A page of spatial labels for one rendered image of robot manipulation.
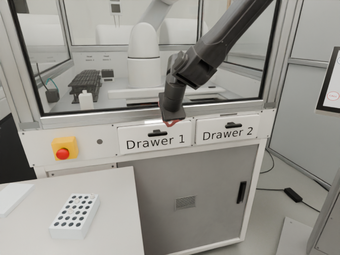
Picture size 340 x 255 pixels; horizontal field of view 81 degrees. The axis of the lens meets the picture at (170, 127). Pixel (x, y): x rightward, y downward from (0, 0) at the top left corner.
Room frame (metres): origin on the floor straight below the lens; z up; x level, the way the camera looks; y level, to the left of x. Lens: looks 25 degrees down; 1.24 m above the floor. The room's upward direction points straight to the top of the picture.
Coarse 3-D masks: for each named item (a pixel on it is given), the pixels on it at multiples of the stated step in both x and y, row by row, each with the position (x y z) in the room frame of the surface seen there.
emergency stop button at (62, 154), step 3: (60, 150) 0.57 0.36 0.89; (63, 150) 0.58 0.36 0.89; (66, 150) 0.58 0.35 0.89; (57, 153) 0.57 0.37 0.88; (60, 153) 0.57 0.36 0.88; (63, 153) 0.57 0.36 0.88; (66, 153) 0.58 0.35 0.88; (57, 156) 0.57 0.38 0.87; (60, 156) 0.57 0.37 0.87; (63, 156) 0.57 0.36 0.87; (66, 156) 0.57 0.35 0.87; (63, 159) 0.57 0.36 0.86
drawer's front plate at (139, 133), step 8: (120, 128) 0.68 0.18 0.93; (128, 128) 0.68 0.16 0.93; (136, 128) 0.68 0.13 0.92; (144, 128) 0.69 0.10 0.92; (152, 128) 0.70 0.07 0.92; (160, 128) 0.71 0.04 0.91; (168, 128) 0.71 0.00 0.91; (176, 128) 0.72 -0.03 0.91; (184, 128) 0.73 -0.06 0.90; (120, 136) 0.67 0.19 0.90; (128, 136) 0.68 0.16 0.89; (136, 136) 0.68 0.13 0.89; (144, 136) 0.69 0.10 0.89; (160, 136) 0.71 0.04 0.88; (168, 136) 0.71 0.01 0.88; (176, 136) 0.72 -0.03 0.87; (184, 136) 0.73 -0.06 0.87; (120, 144) 0.67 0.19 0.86; (128, 144) 0.68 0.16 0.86; (136, 144) 0.68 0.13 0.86; (160, 144) 0.71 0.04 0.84; (168, 144) 0.71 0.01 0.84; (176, 144) 0.72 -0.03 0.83; (184, 144) 0.73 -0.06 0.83; (120, 152) 0.67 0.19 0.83; (128, 152) 0.68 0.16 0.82
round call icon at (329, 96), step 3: (327, 93) 0.82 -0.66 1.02; (330, 93) 0.82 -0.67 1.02; (333, 93) 0.81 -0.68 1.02; (336, 93) 0.81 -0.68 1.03; (339, 93) 0.80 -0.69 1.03; (327, 96) 0.81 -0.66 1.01; (330, 96) 0.81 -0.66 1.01; (333, 96) 0.80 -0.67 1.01; (336, 96) 0.80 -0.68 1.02; (339, 96) 0.79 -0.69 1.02; (327, 99) 0.80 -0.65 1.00; (330, 99) 0.80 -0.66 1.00; (333, 99) 0.79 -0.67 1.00; (336, 99) 0.79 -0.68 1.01
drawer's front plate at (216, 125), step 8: (200, 120) 0.75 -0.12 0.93; (208, 120) 0.75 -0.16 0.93; (216, 120) 0.76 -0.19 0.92; (224, 120) 0.77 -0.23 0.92; (232, 120) 0.78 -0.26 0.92; (240, 120) 0.79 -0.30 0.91; (248, 120) 0.80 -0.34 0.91; (256, 120) 0.81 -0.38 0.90; (200, 128) 0.75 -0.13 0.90; (208, 128) 0.75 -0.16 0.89; (216, 128) 0.76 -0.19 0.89; (224, 128) 0.77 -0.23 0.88; (232, 128) 0.78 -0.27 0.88; (240, 128) 0.79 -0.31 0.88; (256, 128) 0.81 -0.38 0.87; (200, 136) 0.75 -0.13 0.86; (208, 136) 0.75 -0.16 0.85; (216, 136) 0.76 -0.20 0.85; (232, 136) 0.78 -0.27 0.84; (240, 136) 0.79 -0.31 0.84; (248, 136) 0.80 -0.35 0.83; (256, 136) 0.81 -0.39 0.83; (200, 144) 0.75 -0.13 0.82
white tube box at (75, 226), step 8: (72, 200) 0.45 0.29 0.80; (80, 200) 0.45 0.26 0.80; (88, 200) 0.45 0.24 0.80; (96, 200) 0.45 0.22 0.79; (64, 208) 0.42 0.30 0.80; (80, 208) 0.43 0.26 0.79; (88, 208) 0.43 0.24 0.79; (96, 208) 0.44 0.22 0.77; (64, 216) 0.39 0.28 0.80; (72, 216) 0.39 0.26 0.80; (80, 216) 0.39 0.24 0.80; (88, 216) 0.39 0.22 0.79; (56, 224) 0.37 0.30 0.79; (64, 224) 0.37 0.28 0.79; (72, 224) 0.37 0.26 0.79; (80, 224) 0.37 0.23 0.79; (88, 224) 0.39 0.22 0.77; (56, 232) 0.35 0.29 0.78; (64, 232) 0.35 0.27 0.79; (72, 232) 0.35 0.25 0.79; (80, 232) 0.35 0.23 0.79
